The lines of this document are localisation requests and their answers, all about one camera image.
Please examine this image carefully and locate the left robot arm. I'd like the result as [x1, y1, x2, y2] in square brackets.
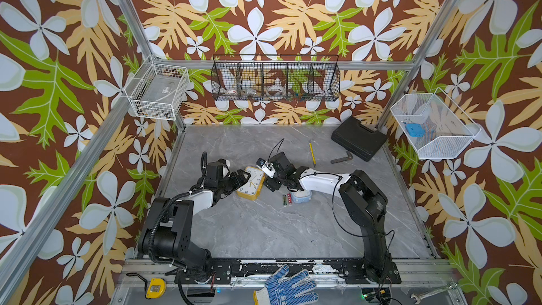
[137, 152, 251, 282]

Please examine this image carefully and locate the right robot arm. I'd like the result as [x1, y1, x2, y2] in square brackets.
[256, 152, 395, 282]

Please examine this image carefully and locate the grey allen wrench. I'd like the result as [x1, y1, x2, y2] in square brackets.
[330, 151, 354, 165]

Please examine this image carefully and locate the black plastic tool case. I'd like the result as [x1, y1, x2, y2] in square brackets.
[331, 117, 387, 162]

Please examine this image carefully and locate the yellow tape measure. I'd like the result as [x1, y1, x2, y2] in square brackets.
[145, 278, 167, 299]

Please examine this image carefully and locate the blue dotted work glove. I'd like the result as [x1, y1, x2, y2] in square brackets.
[253, 265, 319, 305]

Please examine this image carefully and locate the blue object in basket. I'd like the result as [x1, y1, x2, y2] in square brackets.
[405, 123, 426, 138]

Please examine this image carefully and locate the silver spanner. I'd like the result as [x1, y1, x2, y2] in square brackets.
[410, 284, 457, 304]

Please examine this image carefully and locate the black wire basket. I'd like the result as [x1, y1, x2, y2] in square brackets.
[210, 54, 341, 101]

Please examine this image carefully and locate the black mounting rail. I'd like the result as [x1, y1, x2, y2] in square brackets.
[174, 258, 402, 285]

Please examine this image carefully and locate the white wire basket left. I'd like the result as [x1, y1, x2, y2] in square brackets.
[125, 56, 190, 121]

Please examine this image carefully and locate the white wire basket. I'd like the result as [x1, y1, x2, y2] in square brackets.
[391, 88, 481, 161]
[125, 56, 190, 121]

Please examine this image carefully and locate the white wire basket right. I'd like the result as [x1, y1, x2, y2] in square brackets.
[391, 88, 481, 161]

